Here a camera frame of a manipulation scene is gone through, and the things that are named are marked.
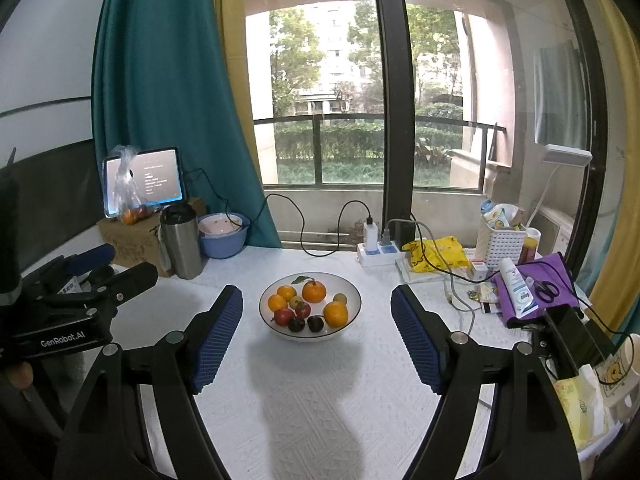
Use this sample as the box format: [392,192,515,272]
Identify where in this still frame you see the white foam tray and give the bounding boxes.
[395,257,476,285]

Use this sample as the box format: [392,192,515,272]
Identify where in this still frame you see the tablet with lit screen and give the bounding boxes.
[102,146,188,217]

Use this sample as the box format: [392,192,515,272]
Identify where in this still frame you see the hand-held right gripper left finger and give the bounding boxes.
[52,284,245,480]

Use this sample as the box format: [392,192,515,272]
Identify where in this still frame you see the grey plug with cable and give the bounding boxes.
[381,218,496,408]

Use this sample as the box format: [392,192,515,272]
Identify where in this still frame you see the black power adapter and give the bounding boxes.
[392,221,417,256]

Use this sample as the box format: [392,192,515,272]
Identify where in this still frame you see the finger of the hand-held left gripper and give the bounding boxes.
[82,261,159,312]
[22,243,116,291]

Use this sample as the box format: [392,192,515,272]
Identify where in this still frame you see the hanging grey cloth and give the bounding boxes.
[531,41,585,147]

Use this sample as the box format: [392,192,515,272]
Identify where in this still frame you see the yellow tissue pack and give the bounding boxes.
[552,362,613,451]

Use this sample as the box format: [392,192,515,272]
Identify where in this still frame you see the large orange with leaf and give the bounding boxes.
[291,276,327,304]

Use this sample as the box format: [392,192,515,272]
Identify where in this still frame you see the brown bottle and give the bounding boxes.
[517,227,543,266]

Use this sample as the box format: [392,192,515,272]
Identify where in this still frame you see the stainless steel tumbler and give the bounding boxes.
[159,203,203,280]

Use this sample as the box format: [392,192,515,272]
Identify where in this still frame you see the yellow plastic bag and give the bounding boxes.
[402,236,472,273]

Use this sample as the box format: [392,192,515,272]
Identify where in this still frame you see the black adapter cable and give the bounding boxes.
[410,212,640,336]

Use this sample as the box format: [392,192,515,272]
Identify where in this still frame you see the black charging cable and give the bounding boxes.
[182,169,373,257]

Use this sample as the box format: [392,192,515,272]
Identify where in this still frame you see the pastel packets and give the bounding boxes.
[480,200,528,231]

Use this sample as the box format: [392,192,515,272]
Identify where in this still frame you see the balcony railing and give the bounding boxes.
[252,114,508,191]

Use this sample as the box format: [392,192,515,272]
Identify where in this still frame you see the purple cloth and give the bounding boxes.
[492,252,591,330]

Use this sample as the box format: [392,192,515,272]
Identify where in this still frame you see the blue plastic basin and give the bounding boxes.
[197,212,251,260]

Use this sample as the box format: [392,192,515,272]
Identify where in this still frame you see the small floral packet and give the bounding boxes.
[475,282,501,306]

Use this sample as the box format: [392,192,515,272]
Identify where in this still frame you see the white perforated basket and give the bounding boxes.
[475,215,528,275]

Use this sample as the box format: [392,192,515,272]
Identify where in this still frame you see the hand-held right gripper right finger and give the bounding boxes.
[390,283,585,480]

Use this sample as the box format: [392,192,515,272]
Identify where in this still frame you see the clear plastic bag with fruit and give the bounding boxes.
[111,145,156,225]

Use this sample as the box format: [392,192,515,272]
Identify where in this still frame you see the cardboard box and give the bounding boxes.
[96,196,207,278]

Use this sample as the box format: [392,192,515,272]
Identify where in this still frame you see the white desk lamp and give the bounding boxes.
[527,144,593,241]

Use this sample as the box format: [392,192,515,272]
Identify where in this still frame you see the black window frame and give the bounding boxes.
[547,0,608,301]
[369,0,416,241]

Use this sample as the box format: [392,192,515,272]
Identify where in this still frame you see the white power strip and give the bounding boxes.
[356,241,408,267]

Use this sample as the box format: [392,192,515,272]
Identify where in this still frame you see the white lotion tube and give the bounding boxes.
[498,257,540,317]

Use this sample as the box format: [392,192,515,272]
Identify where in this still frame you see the white bowl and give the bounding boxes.
[258,273,362,343]

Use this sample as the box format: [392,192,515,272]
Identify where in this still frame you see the black scissors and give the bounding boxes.
[526,276,562,305]

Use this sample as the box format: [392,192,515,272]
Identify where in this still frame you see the yellow curtain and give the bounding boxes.
[575,0,640,311]
[210,0,266,201]

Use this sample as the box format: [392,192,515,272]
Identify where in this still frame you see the cartoon print mug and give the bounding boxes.
[597,335,640,423]

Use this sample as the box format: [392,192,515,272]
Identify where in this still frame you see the white textured tablecloth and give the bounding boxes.
[65,247,591,480]

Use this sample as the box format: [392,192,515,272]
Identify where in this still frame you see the medium orange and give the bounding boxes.
[323,301,349,329]

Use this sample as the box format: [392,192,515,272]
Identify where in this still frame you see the teal curtain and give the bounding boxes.
[91,0,282,249]

